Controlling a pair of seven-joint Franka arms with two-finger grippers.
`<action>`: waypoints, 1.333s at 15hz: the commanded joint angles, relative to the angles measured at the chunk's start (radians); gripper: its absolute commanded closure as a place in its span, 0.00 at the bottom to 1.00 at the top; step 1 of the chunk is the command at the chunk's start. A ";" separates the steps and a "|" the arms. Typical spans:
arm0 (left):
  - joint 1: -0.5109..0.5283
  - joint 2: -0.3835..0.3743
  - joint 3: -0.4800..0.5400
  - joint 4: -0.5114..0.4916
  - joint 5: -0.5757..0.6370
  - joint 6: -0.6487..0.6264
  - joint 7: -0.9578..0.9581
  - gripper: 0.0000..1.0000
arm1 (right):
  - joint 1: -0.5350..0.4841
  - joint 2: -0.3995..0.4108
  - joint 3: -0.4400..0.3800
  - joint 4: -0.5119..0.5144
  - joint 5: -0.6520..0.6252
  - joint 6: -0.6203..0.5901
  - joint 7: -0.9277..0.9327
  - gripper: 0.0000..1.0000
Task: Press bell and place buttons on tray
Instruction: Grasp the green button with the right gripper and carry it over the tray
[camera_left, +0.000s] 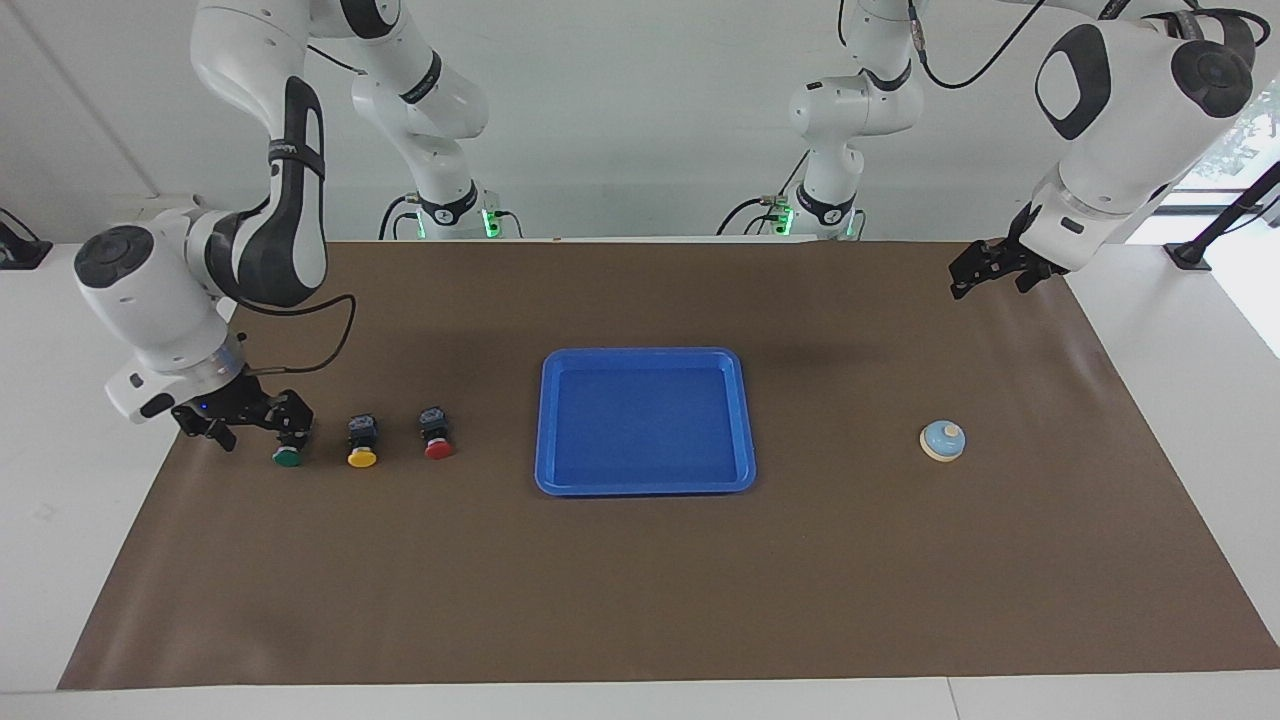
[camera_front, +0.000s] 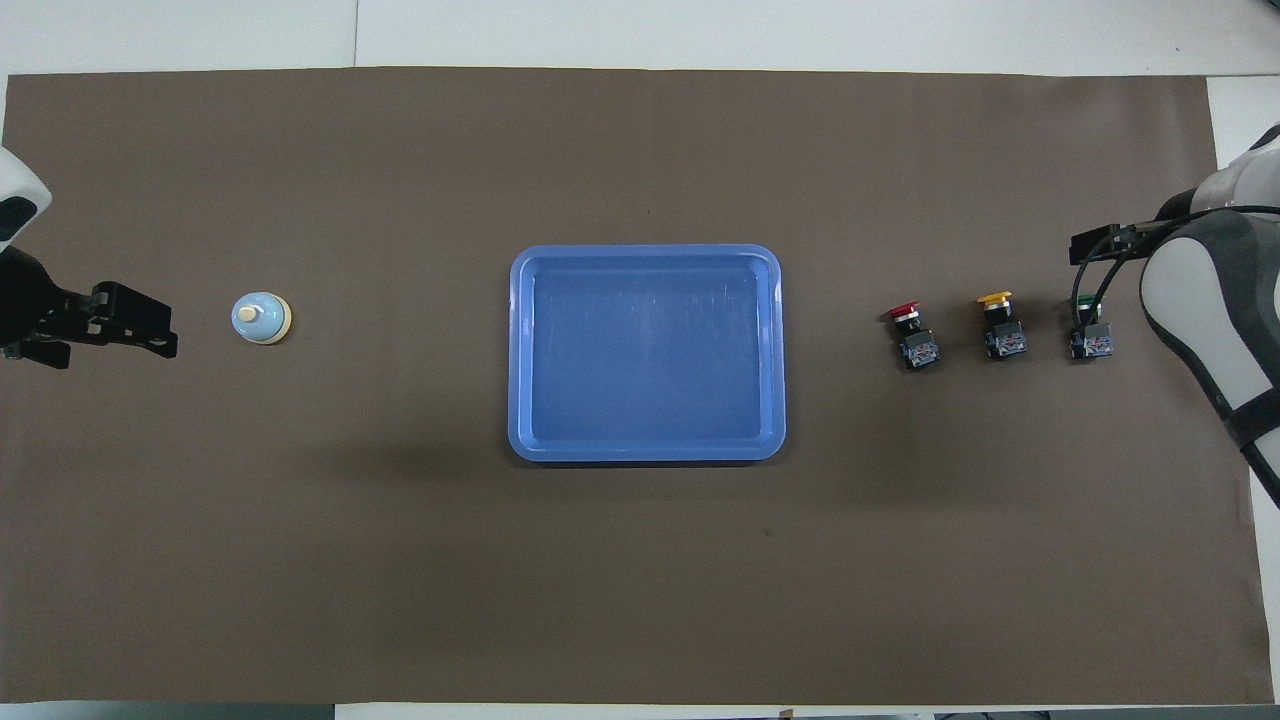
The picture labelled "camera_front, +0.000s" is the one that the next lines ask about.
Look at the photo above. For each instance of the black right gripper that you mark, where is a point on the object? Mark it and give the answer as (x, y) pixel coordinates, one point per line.
(1175, 208)

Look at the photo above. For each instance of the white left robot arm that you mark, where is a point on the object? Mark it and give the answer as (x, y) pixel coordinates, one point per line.
(15, 195)

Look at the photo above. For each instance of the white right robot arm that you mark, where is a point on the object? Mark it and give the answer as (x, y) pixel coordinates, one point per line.
(1210, 330)

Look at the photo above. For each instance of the brown table mat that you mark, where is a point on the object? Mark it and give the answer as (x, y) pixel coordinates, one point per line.
(640, 580)

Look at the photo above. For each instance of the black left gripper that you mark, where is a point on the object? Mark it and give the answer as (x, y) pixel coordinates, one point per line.
(30, 300)

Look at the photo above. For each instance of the red push button switch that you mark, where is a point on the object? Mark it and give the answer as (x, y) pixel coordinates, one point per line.
(915, 340)

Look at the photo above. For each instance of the green push button switch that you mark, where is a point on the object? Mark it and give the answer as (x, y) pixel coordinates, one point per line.
(1092, 343)

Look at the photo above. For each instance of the blue plastic tray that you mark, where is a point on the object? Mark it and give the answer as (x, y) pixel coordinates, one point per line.
(645, 355)

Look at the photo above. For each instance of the light blue call bell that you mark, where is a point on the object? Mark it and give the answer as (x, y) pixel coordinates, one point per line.
(260, 319)

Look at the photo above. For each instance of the yellow push button switch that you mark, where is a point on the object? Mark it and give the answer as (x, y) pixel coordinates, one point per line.
(1003, 335)

